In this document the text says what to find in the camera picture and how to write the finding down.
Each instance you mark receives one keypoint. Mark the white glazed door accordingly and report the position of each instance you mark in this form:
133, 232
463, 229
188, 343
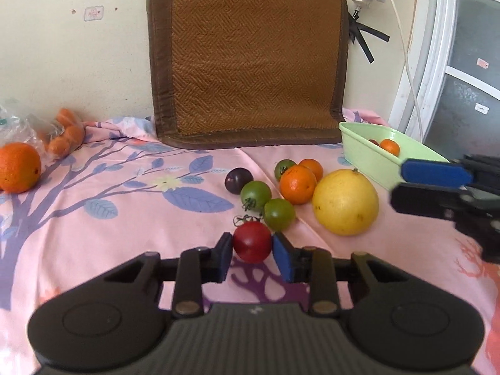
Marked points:
461, 86

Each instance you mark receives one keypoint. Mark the large yellow grapefruit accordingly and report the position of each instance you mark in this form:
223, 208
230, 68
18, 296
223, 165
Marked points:
345, 203

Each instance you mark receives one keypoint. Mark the large orange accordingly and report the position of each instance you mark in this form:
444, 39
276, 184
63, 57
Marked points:
18, 168

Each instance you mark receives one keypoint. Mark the dark red small fruit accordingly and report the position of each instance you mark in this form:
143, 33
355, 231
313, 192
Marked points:
373, 142

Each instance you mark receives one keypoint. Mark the small orange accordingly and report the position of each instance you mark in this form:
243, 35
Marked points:
390, 147
313, 167

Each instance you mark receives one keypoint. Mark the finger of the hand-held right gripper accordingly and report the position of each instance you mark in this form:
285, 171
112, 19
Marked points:
424, 201
433, 172

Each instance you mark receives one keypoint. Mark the red tomato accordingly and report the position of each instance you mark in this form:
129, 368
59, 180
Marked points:
252, 242

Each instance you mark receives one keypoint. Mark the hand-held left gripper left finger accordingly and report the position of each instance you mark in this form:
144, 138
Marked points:
224, 258

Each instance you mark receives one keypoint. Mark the white glass sticker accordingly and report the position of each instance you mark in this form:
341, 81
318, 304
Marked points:
482, 108

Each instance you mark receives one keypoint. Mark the brown woven seat mat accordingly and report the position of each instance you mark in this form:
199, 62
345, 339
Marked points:
250, 54

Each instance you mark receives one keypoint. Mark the pink printed bedsheet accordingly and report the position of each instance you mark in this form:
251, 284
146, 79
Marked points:
117, 242

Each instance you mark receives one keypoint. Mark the medium orange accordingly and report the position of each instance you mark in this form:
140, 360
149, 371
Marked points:
297, 185

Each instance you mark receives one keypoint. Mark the clear plastic bag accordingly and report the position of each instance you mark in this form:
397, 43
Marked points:
21, 125

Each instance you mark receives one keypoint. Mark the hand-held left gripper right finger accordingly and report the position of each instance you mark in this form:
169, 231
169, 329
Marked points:
283, 259

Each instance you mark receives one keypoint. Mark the black tape cross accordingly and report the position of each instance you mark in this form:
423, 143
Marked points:
365, 37

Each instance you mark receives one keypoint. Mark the small wall sticker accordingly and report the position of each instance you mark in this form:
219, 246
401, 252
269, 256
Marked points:
93, 13

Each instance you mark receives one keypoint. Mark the pink glass sticker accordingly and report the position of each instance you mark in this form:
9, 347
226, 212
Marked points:
483, 63

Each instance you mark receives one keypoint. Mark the dark green mottled tomato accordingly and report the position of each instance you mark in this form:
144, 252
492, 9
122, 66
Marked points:
283, 170

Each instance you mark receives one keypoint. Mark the dark purple tomato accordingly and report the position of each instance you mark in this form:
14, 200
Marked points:
237, 180

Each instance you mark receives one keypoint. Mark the light green plastic basin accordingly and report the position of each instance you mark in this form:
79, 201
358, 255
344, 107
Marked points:
363, 156

